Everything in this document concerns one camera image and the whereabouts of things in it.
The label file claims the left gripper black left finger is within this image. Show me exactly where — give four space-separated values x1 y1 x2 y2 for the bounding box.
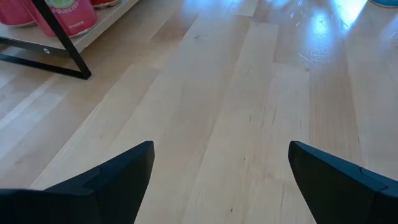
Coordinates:
0 140 155 224

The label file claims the blue silver slim energy can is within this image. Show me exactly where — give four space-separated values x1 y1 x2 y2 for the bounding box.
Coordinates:
369 0 398 8

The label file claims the wooden shelf with black frame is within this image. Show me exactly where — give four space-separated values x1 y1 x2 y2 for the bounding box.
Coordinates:
0 0 140 80

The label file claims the red Coca-Cola can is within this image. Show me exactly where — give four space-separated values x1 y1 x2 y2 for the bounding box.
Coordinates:
89 0 122 9

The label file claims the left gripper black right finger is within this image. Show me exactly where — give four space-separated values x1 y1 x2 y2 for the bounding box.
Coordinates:
287 140 398 224

